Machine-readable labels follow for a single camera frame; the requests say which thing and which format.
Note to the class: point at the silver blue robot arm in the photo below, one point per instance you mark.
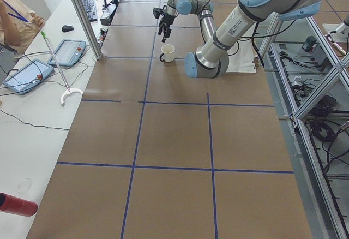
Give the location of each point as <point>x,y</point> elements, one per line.
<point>211,60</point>

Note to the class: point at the near teach pendant tablet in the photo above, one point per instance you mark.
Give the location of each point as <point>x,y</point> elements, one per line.
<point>28,77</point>

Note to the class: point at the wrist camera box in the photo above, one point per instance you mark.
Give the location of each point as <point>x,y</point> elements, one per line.
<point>157,12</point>

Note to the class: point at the far teach pendant tablet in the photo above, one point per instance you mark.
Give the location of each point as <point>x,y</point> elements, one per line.
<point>68,52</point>

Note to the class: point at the brown paper table cover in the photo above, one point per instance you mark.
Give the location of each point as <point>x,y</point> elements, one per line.
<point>224,123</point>

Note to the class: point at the black keyboard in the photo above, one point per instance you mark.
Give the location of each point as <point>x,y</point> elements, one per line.
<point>90,9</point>

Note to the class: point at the reacher grabber stick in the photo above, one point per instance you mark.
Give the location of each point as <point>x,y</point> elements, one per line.
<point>68,90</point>

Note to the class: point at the blue tape strip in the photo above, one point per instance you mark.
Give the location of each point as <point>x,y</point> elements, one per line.
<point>175,168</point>
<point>143,103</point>

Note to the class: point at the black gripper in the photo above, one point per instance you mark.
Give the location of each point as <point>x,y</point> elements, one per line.
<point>167,19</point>

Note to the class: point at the teach pendant tablet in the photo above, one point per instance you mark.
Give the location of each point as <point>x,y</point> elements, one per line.
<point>68,52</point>
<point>28,77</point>

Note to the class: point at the aluminium side frame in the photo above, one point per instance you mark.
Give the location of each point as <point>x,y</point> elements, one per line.
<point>309,59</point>

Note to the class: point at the black computer mouse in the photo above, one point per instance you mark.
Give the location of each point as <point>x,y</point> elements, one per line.
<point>67,28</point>

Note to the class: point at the red cylinder bottle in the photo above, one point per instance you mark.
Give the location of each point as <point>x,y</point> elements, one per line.
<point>17,206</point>

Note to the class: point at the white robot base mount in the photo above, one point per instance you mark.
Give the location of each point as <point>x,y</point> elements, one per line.
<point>241,58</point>

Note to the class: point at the aluminium frame post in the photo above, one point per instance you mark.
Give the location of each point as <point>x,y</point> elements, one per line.
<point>87,28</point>

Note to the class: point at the white smiley face mug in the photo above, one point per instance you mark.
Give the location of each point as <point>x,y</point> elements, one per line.
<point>167,53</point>

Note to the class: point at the person in beige shirt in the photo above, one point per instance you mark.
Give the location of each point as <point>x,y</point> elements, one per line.
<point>19,25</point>

